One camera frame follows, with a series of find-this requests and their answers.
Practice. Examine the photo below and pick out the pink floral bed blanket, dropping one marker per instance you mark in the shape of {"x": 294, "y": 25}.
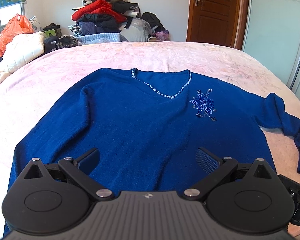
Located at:
{"x": 27, "y": 94}

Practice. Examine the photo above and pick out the dark clothes pile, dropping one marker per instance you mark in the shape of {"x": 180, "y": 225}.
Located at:
{"x": 138, "y": 27}

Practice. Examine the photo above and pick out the blue knit sweater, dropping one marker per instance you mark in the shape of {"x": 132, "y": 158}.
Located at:
{"x": 147, "y": 127}

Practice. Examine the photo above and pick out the red garment on pile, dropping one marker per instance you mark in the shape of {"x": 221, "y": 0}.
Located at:
{"x": 98, "y": 7}

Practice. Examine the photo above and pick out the light blue knit garment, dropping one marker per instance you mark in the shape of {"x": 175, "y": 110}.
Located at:
{"x": 101, "y": 38}

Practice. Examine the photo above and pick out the white quilted jacket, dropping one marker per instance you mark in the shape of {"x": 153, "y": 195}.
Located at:
{"x": 23, "y": 49}

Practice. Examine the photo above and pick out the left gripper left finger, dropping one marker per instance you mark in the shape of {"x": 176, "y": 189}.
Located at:
{"x": 76, "y": 171}

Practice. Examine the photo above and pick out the wardrobe sliding door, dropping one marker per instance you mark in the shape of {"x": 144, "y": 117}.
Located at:
{"x": 272, "y": 37}

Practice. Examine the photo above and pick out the orange plastic bag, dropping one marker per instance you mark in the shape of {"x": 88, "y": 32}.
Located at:
{"x": 17, "y": 25}

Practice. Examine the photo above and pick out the brown wooden door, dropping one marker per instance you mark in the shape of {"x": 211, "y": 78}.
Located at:
{"x": 220, "y": 22}

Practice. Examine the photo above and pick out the purple plastic bag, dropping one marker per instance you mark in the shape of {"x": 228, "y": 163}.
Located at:
{"x": 162, "y": 35}

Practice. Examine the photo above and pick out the leopard print fuzzy hat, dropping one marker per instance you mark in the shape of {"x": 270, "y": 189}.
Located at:
{"x": 66, "y": 41}

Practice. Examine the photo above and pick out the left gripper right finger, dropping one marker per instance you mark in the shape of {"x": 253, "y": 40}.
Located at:
{"x": 218, "y": 171}

